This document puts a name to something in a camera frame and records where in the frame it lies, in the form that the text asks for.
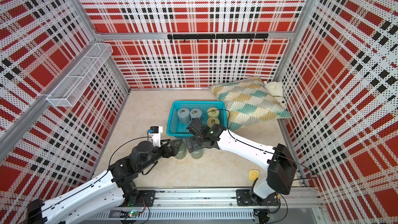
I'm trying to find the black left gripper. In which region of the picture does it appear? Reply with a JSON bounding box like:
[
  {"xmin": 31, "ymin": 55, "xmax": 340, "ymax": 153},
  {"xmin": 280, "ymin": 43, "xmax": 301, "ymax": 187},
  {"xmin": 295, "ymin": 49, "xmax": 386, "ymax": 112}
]
[{"xmin": 139, "ymin": 138, "xmax": 183, "ymax": 172}]

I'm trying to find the green tea canister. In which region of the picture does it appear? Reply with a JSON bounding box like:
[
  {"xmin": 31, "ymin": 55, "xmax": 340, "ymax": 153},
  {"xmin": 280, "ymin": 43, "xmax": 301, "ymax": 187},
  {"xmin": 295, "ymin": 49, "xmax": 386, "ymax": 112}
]
[
  {"xmin": 175, "ymin": 141, "xmax": 187, "ymax": 160},
  {"xmin": 190, "ymin": 149, "xmax": 204, "ymax": 159}
]

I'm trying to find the yellow tea canister front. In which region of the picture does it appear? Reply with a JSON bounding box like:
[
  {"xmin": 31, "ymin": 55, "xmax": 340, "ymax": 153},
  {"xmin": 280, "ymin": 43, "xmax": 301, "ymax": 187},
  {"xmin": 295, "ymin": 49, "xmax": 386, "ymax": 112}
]
[{"xmin": 206, "ymin": 117, "xmax": 220, "ymax": 128}]

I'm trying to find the yellow tea canister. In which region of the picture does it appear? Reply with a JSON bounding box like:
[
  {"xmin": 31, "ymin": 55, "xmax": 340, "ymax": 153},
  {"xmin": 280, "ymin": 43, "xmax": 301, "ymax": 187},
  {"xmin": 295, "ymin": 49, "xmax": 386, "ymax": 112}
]
[
  {"xmin": 206, "ymin": 117, "xmax": 220, "ymax": 128},
  {"xmin": 206, "ymin": 107, "xmax": 220, "ymax": 118}
]

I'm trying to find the yellow tea canister back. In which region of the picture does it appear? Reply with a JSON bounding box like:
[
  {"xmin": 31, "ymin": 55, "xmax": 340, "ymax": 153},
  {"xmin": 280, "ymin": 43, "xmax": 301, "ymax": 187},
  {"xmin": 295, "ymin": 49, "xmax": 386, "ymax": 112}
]
[{"xmin": 206, "ymin": 107, "xmax": 220, "ymax": 118}]

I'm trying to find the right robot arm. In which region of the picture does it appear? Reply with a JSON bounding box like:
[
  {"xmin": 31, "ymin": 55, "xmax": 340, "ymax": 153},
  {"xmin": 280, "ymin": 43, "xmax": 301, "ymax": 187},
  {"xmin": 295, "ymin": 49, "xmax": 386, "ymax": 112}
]
[{"xmin": 186, "ymin": 118, "xmax": 297, "ymax": 205}]

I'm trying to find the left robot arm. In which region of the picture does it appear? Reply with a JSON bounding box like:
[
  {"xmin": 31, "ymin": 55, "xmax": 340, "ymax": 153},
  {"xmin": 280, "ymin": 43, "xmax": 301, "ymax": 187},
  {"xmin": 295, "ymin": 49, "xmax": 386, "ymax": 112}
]
[{"xmin": 24, "ymin": 139, "xmax": 183, "ymax": 224}]

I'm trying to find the teal plastic basket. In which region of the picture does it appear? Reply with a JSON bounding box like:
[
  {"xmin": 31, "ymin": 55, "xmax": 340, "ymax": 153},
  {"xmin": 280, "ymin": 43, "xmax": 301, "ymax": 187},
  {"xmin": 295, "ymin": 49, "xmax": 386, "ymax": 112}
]
[{"xmin": 166, "ymin": 101, "xmax": 228, "ymax": 139}]

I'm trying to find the geometric fan pattern pillow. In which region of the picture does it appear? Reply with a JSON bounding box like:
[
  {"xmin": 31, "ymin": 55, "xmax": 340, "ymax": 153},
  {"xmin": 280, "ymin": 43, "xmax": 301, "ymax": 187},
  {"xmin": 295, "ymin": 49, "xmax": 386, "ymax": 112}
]
[{"xmin": 210, "ymin": 76, "xmax": 291, "ymax": 131}]

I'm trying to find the small yellow object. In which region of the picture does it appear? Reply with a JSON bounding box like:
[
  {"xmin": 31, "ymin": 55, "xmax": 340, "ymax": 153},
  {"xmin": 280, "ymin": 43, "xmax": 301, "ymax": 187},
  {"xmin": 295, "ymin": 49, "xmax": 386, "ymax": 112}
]
[{"xmin": 249, "ymin": 169, "xmax": 260, "ymax": 181}]

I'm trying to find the green circuit board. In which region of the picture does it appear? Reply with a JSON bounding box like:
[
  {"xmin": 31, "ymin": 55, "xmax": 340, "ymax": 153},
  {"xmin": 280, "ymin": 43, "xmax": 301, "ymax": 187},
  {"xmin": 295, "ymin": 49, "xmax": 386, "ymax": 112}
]
[{"xmin": 119, "ymin": 211, "xmax": 141, "ymax": 219}]

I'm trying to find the white plush toy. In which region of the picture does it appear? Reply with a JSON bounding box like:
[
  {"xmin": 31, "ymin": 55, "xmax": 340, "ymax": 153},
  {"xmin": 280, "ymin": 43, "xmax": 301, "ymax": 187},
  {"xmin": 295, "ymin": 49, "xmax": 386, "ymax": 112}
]
[{"xmin": 264, "ymin": 82, "xmax": 287, "ymax": 109}]

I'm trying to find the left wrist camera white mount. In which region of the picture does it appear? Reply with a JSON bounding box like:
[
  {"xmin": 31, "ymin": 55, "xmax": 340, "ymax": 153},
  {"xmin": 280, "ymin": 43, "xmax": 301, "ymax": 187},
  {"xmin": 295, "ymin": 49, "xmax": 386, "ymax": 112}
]
[{"xmin": 148, "ymin": 126, "xmax": 163, "ymax": 147}]

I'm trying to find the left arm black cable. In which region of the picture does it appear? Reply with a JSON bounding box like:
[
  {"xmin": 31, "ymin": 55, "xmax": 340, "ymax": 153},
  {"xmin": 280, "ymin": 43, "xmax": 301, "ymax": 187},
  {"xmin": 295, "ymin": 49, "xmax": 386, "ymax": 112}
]
[{"xmin": 18, "ymin": 136, "xmax": 156, "ymax": 224}]

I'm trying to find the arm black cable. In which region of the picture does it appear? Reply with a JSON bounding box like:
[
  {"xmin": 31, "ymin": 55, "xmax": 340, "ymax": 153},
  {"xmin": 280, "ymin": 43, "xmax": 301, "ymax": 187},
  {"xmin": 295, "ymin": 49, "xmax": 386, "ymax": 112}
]
[
  {"xmin": 18, "ymin": 136, "xmax": 156, "ymax": 224},
  {"xmin": 207, "ymin": 108, "xmax": 319, "ymax": 181}
]

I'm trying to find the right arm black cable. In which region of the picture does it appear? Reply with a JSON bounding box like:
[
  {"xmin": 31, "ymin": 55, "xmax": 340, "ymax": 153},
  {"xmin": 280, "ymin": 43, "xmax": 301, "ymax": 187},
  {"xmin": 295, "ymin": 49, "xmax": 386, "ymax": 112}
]
[{"xmin": 207, "ymin": 108, "xmax": 319, "ymax": 181}]

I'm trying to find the black wall hook rail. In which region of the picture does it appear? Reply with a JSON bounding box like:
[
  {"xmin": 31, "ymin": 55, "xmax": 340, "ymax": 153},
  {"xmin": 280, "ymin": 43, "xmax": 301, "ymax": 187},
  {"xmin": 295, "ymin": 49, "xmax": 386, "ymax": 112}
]
[{"xmin": 167, "ymin": 33, "xmax": 269, "ymax": 41}]

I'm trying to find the white wire mesh shelf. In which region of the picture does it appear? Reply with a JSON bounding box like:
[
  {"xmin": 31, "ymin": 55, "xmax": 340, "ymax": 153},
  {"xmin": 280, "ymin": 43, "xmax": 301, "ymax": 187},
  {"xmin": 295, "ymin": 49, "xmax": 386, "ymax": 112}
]
[{"xmin": 46, "ymin": 43, "xmax": 113, "ymax": 107}]

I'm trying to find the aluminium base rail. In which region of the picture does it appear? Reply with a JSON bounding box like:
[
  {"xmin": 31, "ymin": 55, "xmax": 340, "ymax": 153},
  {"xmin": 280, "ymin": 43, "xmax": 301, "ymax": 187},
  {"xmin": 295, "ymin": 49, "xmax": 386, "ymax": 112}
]
[{"xmin": 84, "ymin": 187, "xmax": 330, "ymax": 224}]

